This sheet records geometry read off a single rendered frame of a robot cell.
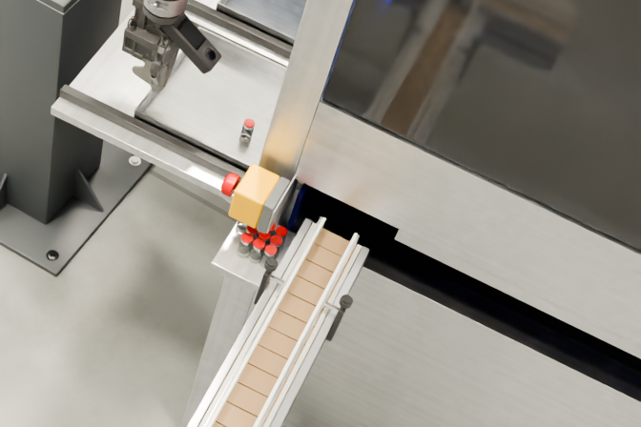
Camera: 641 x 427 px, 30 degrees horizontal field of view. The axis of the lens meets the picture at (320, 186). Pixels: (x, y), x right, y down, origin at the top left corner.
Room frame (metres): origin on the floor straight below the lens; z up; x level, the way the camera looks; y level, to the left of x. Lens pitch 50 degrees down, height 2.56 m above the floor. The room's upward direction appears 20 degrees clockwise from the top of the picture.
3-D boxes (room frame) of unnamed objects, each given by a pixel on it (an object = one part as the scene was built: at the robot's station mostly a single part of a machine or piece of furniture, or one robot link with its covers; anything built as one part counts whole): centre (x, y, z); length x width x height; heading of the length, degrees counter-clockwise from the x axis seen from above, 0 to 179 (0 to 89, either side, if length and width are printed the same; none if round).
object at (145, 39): (1.46, 0.36, 1.07); 0.09 x 0.08 x 0.12; 83
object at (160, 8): (1.45, 0.36, 1.15); 0.08 x 0.08 x 0.05
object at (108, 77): (1.69, 0.23, 0.87); 0.70 x 0.48 x 0.02; 173
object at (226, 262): (1.22, 0.05, 0.87); 0.14 x 0.13 x 0.02; 83
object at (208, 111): (1.51, 0.18, 0.90); 0.34 x 0.26 x 0.04; 83
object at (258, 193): (1.24, 0.09, 1.00); 0.08 x 0.07 x 0.07; 83
